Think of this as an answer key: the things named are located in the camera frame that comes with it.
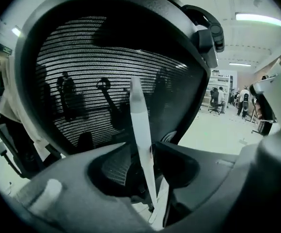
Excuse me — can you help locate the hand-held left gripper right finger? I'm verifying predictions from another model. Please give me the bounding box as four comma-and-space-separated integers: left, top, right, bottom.
154, 141, 240, 200

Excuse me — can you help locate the black mesh chair with headrest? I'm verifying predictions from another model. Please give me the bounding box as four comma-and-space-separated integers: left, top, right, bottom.
13, 0, 226, 200

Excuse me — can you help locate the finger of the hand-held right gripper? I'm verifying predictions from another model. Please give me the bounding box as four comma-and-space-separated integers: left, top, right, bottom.
248, 78, 278, 136

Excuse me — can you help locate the beige coat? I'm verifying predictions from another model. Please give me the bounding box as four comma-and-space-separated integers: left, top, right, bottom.
0, 54, 51, 156

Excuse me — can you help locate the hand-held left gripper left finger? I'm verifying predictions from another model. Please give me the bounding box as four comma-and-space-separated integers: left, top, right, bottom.
31, 142, 142, 201

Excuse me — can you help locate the white shelving unit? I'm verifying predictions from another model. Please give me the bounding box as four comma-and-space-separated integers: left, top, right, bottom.
207, 69, 235, 107

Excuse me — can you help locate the black office chair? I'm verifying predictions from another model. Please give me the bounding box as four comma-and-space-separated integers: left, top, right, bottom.
0, 87, 67, 181
208, 89, 225, 116

